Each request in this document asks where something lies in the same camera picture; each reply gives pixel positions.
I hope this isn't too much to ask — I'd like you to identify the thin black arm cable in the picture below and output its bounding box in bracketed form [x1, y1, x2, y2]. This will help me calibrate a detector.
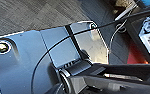
[30, 9, 150, 94]

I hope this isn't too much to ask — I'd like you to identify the white wire chair leg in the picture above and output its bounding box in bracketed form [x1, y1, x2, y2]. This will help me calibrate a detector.
[107, 0, 143, 52]

